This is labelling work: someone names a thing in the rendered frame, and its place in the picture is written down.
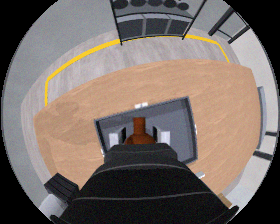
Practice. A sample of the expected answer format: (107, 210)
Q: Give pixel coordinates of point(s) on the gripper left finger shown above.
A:
(118, 137)

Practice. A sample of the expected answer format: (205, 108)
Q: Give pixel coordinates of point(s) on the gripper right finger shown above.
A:
(160, 135)

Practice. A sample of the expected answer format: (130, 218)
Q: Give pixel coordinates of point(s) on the brown bottle with cream label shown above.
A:
(140, 136)

